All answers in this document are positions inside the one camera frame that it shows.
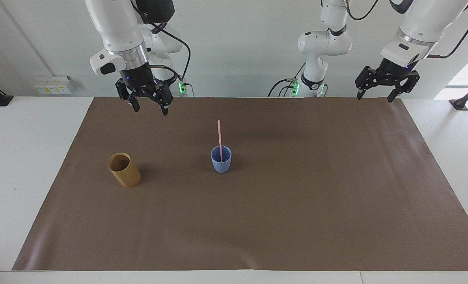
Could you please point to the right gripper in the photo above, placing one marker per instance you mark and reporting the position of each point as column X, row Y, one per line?
column 139, row 79

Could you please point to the blue cup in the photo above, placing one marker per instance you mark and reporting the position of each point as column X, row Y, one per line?
column 221, row 165

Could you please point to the white wall socket box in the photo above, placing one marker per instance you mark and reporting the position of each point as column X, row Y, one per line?
column 52, row 85

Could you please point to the brown cylindrical cup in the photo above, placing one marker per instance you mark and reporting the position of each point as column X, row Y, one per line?
column 127, row 175

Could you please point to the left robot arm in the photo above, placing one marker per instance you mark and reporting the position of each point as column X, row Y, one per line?
column 322, row 43

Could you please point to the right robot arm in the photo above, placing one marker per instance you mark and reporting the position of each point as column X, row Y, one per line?
column 115, row 27

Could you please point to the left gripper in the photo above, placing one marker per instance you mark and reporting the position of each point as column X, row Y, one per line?
column 395, row 73

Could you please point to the pink chopstick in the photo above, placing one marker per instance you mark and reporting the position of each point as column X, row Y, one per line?
column 219, row 136

